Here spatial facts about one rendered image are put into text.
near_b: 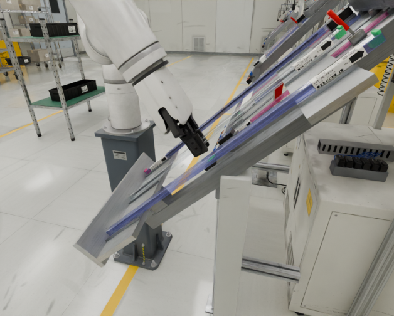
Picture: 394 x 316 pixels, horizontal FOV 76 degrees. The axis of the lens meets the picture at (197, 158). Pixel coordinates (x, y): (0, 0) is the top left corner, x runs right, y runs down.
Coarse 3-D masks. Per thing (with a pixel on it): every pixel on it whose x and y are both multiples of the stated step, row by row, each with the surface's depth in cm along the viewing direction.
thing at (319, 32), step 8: (320, 32) 46; (312, 40) 47; (296, 48) 48; (304, 48) 47; (288, 56) 49; (280, 64) 49; (272, 72) 50; (256, 80) 52; (264, 80) 51; (248, 88) 53; (240, 96) 54; (232, 104) 55; (216, 112) 57; (224, 112) 56; (208, 120) 57; (200, 128) 58; (184, 144) 61; (168, 152) 63
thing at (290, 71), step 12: (336, 36) 36; (288, 72) 40; (276, 84) 41; (264, 96) 42; (240, 108) 44; (228, 120) 45; (216, 132) 46; (180, 156) 50; (168, 168) 52; (156, 180) 54; (132, 192) 57
